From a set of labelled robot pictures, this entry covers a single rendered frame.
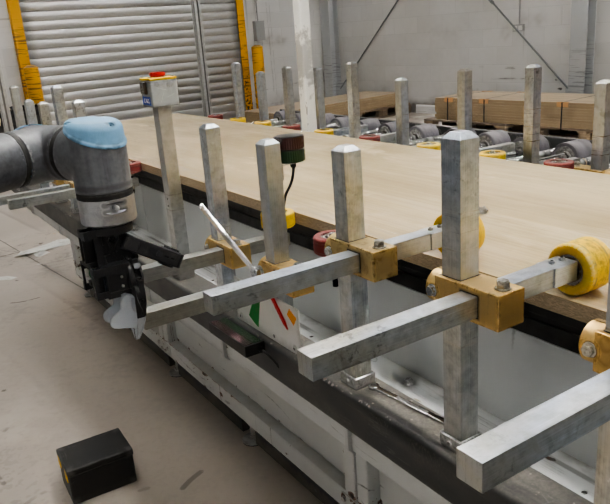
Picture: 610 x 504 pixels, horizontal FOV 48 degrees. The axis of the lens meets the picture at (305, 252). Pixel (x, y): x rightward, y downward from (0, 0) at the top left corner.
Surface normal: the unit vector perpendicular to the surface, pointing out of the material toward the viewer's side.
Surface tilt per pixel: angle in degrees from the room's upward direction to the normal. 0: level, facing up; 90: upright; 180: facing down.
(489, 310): 90
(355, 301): 90
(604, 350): 90
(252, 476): 0
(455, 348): 90
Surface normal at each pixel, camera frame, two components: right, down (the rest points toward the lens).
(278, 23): 0.64, 0.19
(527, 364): -0.83, 0.22
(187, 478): -0.07, -0.95
